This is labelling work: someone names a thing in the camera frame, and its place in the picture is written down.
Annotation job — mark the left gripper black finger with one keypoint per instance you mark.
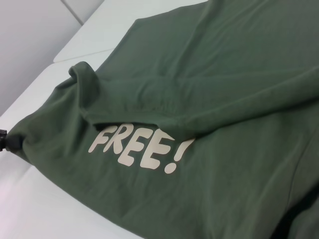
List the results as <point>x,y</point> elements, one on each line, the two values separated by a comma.
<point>15,142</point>

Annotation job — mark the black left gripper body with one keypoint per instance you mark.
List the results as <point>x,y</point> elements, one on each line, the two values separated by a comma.
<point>3,140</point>

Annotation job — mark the dark green shirt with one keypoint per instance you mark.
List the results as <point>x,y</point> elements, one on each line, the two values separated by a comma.
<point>187,112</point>

